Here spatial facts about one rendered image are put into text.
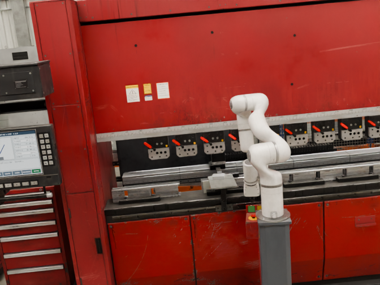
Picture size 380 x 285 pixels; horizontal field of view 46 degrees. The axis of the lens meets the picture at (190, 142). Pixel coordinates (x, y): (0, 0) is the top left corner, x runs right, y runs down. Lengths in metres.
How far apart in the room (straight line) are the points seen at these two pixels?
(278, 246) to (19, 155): 1.55
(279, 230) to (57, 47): 1.73
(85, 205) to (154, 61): 1.09
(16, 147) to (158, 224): 1.15
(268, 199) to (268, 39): 1.19
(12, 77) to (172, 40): 1.07
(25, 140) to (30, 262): 1.40
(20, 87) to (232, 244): 1.81
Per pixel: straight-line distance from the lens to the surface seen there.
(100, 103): 3.13
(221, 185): 3.06
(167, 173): 3.49
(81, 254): 3.28
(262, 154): 2.35
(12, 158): 2.73
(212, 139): 3.16
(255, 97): 2.63
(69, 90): 2.95
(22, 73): 2.64
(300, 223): 3.38
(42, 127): 2.63
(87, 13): 3.10
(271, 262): 2.59
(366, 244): 3.62
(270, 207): 2.47
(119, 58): 3.09
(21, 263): 3.85
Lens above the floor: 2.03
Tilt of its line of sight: 14 degrees down
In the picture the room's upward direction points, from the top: 5 degrees counter-clockwise
